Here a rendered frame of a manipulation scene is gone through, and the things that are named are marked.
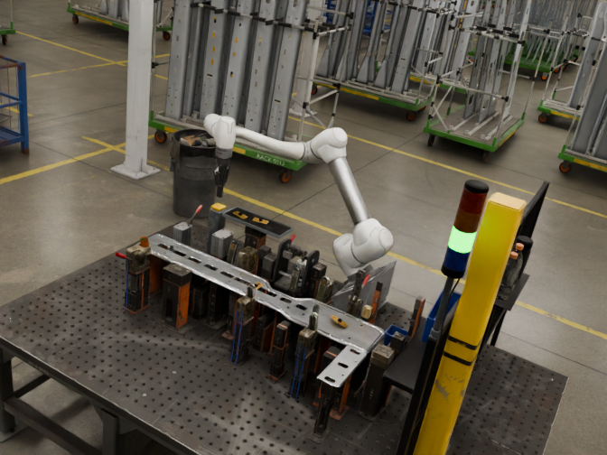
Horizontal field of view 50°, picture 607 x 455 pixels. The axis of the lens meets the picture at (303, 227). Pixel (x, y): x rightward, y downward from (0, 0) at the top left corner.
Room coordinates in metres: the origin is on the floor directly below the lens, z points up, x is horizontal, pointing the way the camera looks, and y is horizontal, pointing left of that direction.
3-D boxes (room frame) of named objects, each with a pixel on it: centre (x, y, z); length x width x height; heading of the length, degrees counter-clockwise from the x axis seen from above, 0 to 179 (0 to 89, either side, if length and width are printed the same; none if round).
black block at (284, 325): (2.49, 0.01, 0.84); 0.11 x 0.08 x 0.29; 154
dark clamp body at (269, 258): (2.95, 0.13, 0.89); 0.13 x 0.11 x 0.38; 154
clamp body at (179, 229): (3.17, 0.65, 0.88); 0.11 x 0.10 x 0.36; 154
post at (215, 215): (3.27, 0.48, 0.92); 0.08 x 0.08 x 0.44; 64
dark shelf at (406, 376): (2.55, -0.71, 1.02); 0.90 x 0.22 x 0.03; 154
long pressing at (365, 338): (2.76, 0.21, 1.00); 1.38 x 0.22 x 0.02; 64
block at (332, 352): (2.36, -0.22, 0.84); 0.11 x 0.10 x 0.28; 154
